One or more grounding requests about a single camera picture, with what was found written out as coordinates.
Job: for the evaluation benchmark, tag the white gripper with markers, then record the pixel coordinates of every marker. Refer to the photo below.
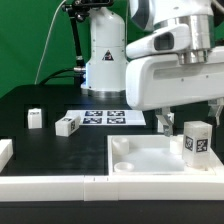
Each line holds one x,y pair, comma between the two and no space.
155,78

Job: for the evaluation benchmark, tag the white square tabletop panel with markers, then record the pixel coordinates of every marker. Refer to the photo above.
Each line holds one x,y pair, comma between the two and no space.
149,155

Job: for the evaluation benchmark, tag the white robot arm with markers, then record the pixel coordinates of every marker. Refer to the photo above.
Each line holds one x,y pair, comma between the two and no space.
106,70

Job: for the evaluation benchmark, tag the white right fence piece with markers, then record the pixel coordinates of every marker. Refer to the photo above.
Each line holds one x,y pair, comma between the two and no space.
216,164

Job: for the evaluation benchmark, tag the white fence piece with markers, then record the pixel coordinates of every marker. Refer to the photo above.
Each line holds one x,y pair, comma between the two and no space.
6,152
216,164

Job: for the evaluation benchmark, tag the white fiducial marker sheet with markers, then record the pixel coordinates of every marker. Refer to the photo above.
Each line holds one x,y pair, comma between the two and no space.
109,117

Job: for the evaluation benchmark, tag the white left fence piece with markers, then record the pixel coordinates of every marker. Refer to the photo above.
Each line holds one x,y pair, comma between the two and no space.
6,152

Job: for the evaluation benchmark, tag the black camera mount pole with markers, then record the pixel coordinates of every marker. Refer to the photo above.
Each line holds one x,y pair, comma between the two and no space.
78,11

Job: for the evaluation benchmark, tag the white front fence wall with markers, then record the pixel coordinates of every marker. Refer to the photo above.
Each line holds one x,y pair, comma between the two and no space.
102,188

